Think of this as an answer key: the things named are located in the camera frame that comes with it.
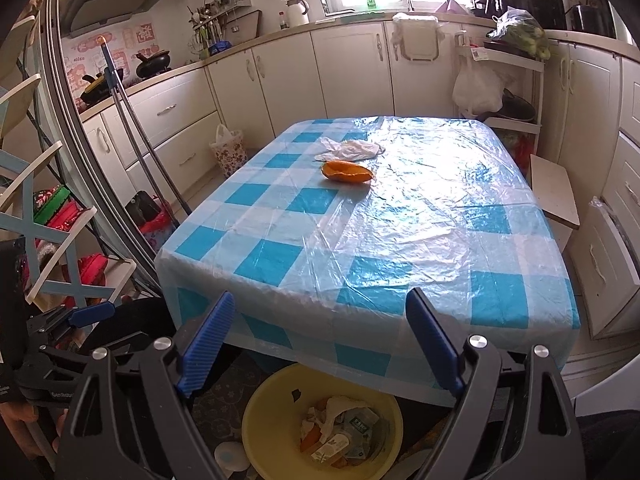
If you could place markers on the black pan yellow rim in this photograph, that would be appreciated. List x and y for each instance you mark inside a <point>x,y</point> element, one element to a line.
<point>100,92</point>

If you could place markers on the bag of green vegetables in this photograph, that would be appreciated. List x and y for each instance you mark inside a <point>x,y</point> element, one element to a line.
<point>525,35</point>

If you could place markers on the orange peel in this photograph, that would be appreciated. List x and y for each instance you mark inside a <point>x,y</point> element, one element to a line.
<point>347,171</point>

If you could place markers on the red patterned bag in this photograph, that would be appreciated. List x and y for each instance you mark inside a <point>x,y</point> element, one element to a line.
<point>520,150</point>

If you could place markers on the person's left hand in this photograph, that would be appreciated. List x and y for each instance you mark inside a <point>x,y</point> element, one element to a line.
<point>25,422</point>

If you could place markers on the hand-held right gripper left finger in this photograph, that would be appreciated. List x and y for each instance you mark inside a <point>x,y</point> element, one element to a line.
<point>207,345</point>

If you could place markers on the white base cabinets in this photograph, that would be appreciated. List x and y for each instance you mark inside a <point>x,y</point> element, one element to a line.
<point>350,75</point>

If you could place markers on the white hanging door bin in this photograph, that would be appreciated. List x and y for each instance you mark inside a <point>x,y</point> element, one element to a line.
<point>417,37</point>

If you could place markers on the black range hood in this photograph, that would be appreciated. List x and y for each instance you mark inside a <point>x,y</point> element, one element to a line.
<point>115,0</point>

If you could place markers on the crumpled white tissue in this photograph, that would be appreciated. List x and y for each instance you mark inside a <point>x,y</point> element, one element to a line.
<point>352,150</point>

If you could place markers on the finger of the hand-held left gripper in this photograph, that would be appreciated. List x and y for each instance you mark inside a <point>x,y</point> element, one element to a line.
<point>92,313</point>
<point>129,347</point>

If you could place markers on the black rice cooker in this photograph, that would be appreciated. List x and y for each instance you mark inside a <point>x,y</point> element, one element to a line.
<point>589,20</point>

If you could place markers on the floral shopping bag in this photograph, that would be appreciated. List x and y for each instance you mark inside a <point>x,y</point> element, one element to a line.
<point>230,155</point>

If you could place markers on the white stool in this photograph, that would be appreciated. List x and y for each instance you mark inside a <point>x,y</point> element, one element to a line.
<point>552,195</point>

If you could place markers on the white trolley rack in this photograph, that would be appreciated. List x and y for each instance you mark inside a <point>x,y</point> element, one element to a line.
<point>539,100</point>

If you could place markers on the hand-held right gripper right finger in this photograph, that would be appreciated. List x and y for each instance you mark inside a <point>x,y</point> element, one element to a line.
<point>435,345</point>

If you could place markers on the dark cutting board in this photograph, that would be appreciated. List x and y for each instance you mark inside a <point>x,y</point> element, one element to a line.
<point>247,24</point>

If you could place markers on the black red bag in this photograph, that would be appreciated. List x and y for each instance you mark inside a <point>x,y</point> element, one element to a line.
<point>150,220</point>

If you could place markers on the white plastic bag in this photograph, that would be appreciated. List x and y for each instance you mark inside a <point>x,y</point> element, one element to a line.
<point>477,87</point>

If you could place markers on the grey sliding door frame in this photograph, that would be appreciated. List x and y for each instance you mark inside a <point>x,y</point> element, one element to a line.
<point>80,150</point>

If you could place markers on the white green printed carton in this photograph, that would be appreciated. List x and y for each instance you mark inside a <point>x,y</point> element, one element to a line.
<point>330,449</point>

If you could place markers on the white tissue in bin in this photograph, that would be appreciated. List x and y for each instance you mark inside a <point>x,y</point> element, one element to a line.
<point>332,407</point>

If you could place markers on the black cooking pot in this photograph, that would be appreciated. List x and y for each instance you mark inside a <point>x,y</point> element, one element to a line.
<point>517,107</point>

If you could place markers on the blue checked plastic tablecloth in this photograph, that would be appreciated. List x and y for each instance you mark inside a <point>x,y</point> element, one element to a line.
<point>425,220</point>

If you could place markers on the wall utensil rack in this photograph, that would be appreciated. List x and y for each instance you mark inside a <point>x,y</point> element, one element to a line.
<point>210,25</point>

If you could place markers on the yellow plastic bin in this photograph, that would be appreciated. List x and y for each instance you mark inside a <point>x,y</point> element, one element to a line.
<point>270,410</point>

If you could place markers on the pink wall stickers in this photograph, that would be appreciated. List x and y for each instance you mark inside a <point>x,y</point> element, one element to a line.
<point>135,40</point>

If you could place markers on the wooden blue folding shelf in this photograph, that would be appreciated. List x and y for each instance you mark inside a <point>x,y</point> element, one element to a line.
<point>25,170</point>

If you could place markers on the red green fabric pile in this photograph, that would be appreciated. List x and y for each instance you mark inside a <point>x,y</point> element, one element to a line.
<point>65,215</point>

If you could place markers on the white round lid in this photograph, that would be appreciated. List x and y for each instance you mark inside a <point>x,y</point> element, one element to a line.
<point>231,457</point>

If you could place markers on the white electric kettle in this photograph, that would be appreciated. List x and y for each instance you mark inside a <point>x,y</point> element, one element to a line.
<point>297,12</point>

